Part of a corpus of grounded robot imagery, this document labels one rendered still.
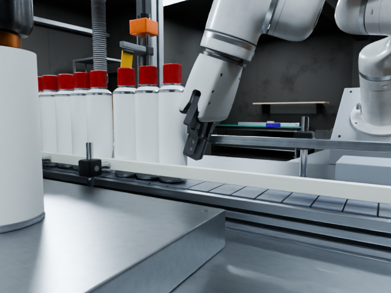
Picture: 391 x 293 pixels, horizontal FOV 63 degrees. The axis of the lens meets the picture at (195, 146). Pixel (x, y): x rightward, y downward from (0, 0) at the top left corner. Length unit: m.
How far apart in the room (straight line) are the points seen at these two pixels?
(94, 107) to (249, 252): 0.41
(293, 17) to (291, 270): 0.33
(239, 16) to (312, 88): 7.42
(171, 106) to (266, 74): 7.82
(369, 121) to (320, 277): 0.84
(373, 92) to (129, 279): 0.93
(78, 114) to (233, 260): 0.45
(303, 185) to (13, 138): 0.35
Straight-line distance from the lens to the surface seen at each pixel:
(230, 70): 0.51
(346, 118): 1.23
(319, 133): 6.88
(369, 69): 1.04
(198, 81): 0.49
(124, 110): 0.61
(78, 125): 0.71
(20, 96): 0.38
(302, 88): 7.97
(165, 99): 0.55
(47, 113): 0.79
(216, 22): 0.50
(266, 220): 0.46
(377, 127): 1.17
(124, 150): 0.62
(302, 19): 0.50
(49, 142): 0.79
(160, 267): 0.31
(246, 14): 0.50
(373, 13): 0.96
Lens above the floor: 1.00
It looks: 6 degrees down
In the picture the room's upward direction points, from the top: straight up
